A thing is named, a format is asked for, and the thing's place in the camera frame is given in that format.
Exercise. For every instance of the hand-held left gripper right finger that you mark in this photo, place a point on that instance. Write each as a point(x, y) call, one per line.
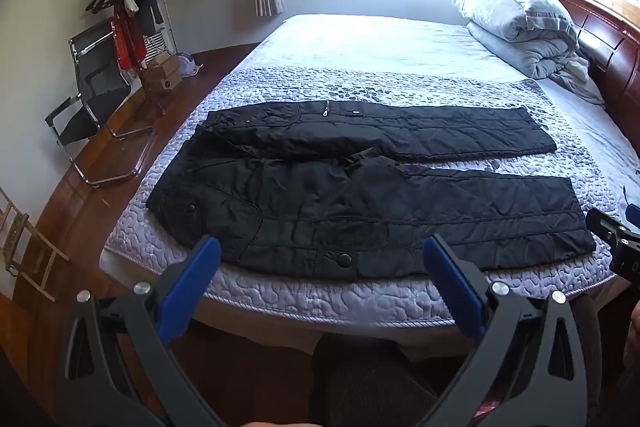
point(452, 287)

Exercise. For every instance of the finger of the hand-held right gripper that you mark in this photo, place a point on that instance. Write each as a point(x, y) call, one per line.
point(612, 227)

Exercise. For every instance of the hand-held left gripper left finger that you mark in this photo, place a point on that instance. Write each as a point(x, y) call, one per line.
point(192, 277)

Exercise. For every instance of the black quilted pants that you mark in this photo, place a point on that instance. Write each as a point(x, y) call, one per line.
point(350, 207)

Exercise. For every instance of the person's right hand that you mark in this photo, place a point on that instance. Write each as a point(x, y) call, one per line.
point(636, 322)

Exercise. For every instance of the red wooden headboard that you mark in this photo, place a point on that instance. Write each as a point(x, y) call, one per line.
point(615, 57)

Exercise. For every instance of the wooden folding rack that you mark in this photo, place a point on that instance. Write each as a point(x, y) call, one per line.
point(17, 232)

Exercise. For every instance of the folded grey duvet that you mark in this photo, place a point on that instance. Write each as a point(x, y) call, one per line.
point(535, 54)

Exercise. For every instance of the cardboard box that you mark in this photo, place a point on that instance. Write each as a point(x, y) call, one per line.
point(162, 74)

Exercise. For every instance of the black chrome chair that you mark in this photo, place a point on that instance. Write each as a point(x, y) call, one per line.
point(100, 82)

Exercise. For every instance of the purple quilted bedspread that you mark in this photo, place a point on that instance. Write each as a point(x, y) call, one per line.
point(300, 82)

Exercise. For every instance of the striped bag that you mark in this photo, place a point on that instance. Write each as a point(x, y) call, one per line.
point(154, 47)

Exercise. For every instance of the grey pillow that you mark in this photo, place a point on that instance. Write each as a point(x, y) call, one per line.
point(510, 7)

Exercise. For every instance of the red hanging garment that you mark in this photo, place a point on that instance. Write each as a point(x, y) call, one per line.
point(127, 42)

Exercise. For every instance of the bed with pale sheet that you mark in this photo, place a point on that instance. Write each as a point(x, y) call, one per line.
point(375, 42)

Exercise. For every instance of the white stick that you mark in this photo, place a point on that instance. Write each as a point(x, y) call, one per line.
point(164, 2)

